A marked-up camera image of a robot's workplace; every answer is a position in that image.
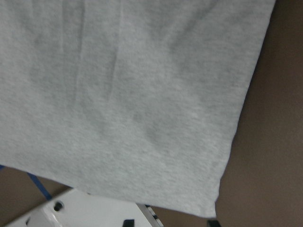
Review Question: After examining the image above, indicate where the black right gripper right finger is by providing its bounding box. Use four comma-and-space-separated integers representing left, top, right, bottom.
207, 220, 221, 227

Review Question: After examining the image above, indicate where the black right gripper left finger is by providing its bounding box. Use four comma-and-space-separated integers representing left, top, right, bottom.
123, 219, 134, 227

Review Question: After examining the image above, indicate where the grey t-shirt with cartoon print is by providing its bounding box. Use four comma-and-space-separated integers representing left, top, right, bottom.
0, 0, 275, 218

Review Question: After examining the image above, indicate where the white camera stand column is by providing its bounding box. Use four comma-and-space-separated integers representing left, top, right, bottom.
7, 189, 163, 227

